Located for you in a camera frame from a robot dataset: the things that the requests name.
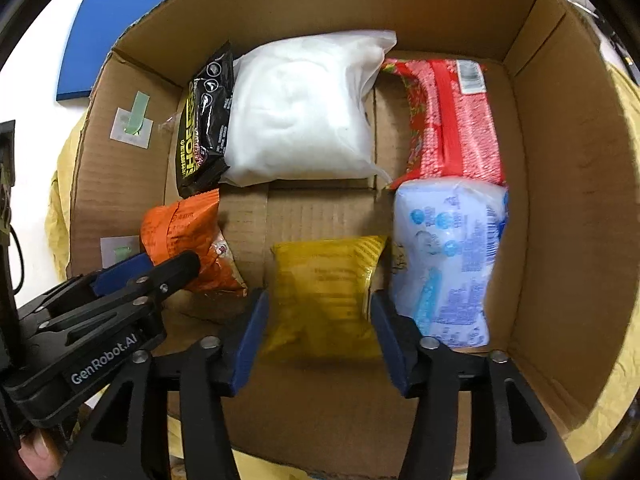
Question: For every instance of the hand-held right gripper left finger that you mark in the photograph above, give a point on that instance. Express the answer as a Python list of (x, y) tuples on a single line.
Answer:
[(250, 345)]

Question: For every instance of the light blue tissue packet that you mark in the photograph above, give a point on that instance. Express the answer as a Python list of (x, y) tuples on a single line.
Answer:
[(450, 260)]

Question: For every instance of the orange snack packet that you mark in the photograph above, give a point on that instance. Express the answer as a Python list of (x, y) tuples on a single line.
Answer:
[(180, 230)]

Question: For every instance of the yellow tablecloth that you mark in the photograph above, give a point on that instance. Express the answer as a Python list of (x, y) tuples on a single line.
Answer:
[(617, 405)]

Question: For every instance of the red tissue packet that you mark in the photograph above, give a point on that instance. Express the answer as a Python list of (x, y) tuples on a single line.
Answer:
[(460, 130)]

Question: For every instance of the white soft bag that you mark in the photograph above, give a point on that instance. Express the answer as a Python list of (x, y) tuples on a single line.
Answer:
[(300, 110)]

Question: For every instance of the black snack packet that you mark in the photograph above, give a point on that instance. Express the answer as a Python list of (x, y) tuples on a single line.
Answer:
[(205, 125)]

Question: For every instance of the blue foam mat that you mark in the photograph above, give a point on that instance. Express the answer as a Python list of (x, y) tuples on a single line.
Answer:
[(95, 50)]

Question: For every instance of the person's left hand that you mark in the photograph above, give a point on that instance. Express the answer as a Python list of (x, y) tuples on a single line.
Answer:
[(37, 452)]

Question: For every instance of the cardboard box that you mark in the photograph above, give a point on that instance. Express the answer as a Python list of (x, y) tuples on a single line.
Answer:
[(320, 210)]

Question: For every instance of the yellow snack packet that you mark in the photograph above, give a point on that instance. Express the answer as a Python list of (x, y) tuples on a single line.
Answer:
[(320, 300)]

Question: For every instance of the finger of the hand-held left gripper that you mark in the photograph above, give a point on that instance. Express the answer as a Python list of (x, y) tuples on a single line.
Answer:
[(120, 272), (160, 282)]

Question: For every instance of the black stand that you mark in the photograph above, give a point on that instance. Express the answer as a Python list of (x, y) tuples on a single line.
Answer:
[(6, 185)]

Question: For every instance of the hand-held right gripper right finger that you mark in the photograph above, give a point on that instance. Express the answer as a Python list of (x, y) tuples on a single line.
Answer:
[(395, 345)]

